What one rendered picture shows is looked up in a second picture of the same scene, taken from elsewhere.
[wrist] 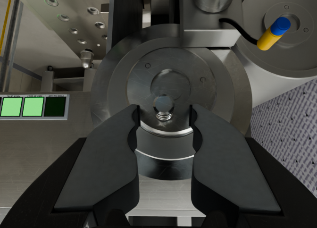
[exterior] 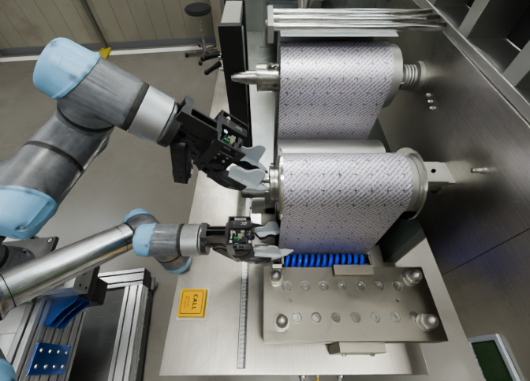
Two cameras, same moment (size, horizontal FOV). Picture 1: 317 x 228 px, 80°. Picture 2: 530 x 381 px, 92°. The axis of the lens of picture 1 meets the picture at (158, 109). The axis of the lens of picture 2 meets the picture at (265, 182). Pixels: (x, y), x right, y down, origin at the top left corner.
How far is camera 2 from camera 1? 0.50 m
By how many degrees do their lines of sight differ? 81
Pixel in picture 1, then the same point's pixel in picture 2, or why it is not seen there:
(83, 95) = (460, 314)
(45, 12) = (349, 331)
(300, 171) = (323, 99)
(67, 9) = (343, 308)
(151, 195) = (509, 141)
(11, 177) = not seen: outside the picture
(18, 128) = not seen: outside the picture
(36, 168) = not seen: outside the picture
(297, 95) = (311, 132)
